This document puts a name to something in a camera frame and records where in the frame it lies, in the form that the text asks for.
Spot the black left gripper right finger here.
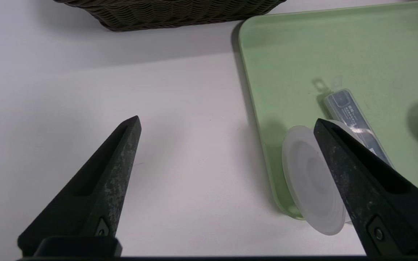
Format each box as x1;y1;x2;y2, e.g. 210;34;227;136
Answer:
313;119;418;256

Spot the clear tape roll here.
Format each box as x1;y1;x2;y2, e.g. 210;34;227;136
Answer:
282;120;358;236

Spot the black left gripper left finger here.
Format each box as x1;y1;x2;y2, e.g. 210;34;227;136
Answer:
17;116;142;256

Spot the clear grey pencil lead case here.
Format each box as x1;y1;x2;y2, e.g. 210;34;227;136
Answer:
318;77;394;169

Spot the dark brown wicker basket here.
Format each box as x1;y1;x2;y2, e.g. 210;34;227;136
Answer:
53;0;287;32

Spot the light green plastic tray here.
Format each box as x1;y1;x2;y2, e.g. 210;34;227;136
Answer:
239;0;418;221

